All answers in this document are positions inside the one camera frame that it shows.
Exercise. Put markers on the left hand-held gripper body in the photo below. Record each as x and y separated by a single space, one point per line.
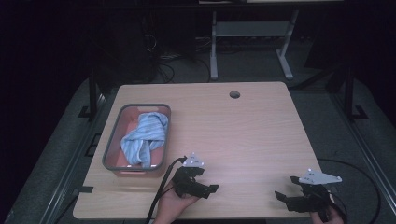
186 180

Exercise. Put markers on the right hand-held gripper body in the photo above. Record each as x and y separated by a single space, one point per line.
311 194

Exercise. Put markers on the person's right hand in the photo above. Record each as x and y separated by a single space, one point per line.
328 217

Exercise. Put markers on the person's left hand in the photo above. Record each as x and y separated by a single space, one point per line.
170 207

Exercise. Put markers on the light blue striped towel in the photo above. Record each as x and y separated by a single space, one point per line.
144 138

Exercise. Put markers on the pink basket with grey rim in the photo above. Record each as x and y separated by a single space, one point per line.
113 158

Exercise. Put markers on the black metal stand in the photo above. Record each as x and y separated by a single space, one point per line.
349 93
92 93

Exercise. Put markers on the aluminium rail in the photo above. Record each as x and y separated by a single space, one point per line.
67 174
370 161

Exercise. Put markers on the black table edge bracket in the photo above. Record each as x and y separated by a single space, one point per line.
84 189

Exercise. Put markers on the grey metal table frame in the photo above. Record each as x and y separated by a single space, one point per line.
252 28

